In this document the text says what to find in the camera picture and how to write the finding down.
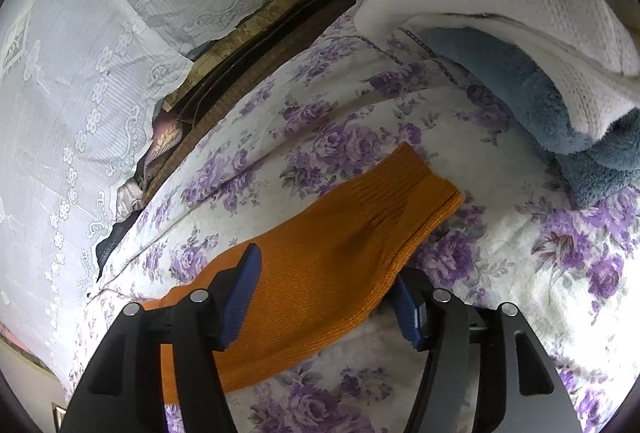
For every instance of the blue fleece blanket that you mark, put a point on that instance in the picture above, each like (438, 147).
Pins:
(550, 113)

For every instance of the grey white cloth bundle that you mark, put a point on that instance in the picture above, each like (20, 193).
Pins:
(128, 200)

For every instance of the purple floral bed sheet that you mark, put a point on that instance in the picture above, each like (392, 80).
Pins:
(556, 234)

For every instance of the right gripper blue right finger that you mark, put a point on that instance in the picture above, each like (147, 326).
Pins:
(519, 389)

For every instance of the white lace curtain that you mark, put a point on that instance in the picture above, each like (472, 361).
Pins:
(81, 81)

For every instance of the white knit blanket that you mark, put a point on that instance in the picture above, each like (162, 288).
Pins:
(588, 48)

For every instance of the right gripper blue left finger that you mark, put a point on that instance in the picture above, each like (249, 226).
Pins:
(121, 389)

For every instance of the pink patterned cloth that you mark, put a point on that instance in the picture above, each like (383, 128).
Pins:
(167, 134)

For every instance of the brown wooden bed frame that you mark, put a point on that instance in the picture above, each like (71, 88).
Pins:
(231, 67)

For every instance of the dark cloth beside bed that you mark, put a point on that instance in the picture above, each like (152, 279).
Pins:
(105, 248)

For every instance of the orange knit sweater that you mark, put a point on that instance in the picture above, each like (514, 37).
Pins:
(326, 269)

